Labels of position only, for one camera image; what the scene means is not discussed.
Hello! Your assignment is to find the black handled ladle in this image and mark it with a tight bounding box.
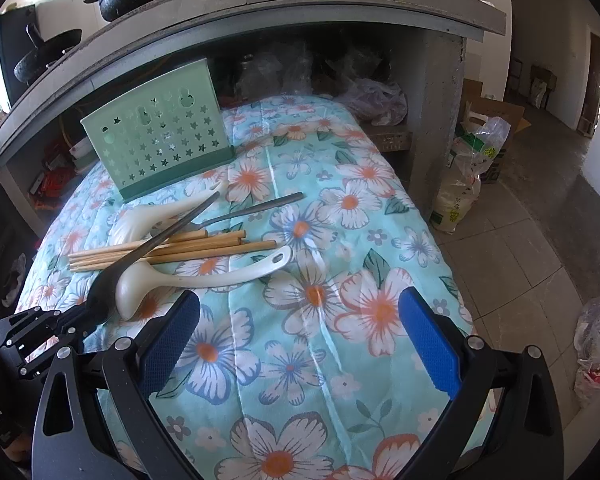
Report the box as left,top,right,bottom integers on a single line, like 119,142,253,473
85,190,222,326

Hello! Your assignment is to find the wooden chopstick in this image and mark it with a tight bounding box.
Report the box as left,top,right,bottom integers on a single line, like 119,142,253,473
69,230,246,266
69,240,277,272
66,228,209,261

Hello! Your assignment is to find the white plastic ladle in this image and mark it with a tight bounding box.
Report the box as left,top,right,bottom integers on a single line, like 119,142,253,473
114,246,292,321

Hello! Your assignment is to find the white plastic rice spoon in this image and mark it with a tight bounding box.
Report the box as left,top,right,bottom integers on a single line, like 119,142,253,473
109,182,227,245

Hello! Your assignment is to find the floral quilted table cloth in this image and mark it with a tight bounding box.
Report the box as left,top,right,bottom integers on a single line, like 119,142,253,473
14,94,499,480

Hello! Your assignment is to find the plastic bag on floor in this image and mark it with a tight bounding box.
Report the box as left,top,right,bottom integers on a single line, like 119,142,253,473
573,296,600,408

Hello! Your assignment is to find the red snack package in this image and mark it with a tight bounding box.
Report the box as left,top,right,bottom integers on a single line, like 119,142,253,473
29,167,76,210

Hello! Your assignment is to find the steel spoon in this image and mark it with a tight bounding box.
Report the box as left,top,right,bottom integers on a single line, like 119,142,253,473
151,190,307,239

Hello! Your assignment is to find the white rice sack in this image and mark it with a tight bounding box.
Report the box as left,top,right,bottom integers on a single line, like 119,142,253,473
430,133,487,234

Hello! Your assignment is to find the green star-cut utensil caddy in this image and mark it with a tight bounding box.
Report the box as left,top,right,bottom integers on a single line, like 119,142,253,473
81,58,235,202

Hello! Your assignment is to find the cardboard box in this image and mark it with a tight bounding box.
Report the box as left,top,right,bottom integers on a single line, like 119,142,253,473
458,78,531,184

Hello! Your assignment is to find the plastic bag under counter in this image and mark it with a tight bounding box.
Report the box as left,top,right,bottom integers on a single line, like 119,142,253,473
336,78,408,126

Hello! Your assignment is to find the black wok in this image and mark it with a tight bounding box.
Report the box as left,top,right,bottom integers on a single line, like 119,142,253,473
14,23,82,86

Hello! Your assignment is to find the black splash guard panel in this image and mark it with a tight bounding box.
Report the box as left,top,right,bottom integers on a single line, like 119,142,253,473
0,4,38,106

